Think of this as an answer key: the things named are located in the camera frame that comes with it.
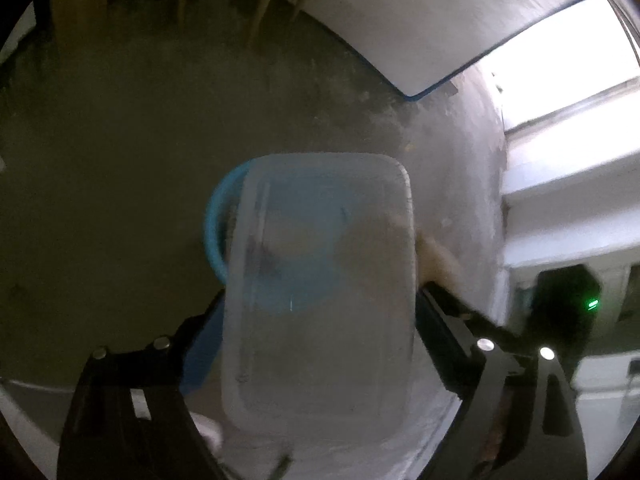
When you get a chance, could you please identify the blue plastic waste basket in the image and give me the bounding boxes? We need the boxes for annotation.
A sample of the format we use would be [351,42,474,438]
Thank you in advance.
[204,157,351,316]

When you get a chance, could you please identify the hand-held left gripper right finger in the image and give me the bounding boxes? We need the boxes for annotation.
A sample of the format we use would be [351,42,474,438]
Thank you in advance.
[417,282,588,480]

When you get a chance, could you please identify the clear plastic container lid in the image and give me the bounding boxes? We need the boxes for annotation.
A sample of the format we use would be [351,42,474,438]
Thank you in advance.
[220,152,418,443]

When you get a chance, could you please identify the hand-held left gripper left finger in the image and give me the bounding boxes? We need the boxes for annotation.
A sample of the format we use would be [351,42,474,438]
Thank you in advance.
[56,290,226,480]

